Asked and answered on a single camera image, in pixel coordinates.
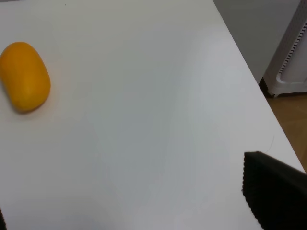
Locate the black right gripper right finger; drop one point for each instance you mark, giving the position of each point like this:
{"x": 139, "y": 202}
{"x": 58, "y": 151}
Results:
{"x": 275, "y": 192}

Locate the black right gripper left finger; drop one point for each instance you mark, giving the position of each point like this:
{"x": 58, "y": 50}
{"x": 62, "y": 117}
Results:
{"x": 2, "y": 222}

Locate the white appliance with vents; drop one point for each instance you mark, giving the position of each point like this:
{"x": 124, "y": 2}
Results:
{"x": 287, "y": 70}

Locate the yellow mango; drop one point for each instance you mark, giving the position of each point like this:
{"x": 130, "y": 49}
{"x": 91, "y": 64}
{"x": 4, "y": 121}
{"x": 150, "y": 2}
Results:
{"x": 24, "y": 77}

